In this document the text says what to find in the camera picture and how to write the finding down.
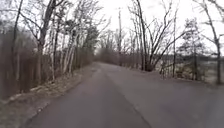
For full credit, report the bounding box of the tall utility pole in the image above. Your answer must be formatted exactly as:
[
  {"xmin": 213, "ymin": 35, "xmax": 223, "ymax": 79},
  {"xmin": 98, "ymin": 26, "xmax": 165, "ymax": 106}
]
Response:
[{"xmin": 116, "ymin": 7, "xmax": 123, "ymax": 66}]

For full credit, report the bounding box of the row of bare trees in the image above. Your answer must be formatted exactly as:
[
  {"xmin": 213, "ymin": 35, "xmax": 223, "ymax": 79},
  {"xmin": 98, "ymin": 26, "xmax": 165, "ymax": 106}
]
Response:
[
  {"xmin": 96, "ymin": 0, "xmax": 224, "ymax": 86},
  {"xmin": 0, "ymin": 0, "xmax": 112, "ymax": 100}
]

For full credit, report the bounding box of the grey asphalt path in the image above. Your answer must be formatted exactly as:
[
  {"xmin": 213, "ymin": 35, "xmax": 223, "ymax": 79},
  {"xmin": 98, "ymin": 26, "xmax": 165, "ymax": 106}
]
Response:
[{"xmin": 19, "ymin": 61, "xmax": 224, "ymax": 128}]

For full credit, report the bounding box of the leaf-strewn earth verge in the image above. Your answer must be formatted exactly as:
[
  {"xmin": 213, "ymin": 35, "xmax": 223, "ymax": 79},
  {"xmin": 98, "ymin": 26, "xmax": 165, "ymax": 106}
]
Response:
[{"xmin": 0, "ymin": 64, "xmax": 98, "ymax": 128}]

